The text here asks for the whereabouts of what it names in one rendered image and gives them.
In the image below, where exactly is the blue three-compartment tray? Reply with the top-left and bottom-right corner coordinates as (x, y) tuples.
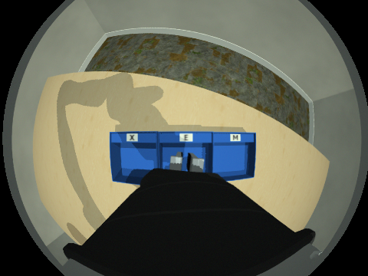
(110, 131), (256, 185)

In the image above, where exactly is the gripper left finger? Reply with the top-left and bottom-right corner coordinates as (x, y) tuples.
(169, 152), (183, 171)

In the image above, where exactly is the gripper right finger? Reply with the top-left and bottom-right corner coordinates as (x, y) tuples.
(187, 153), (204, 173)

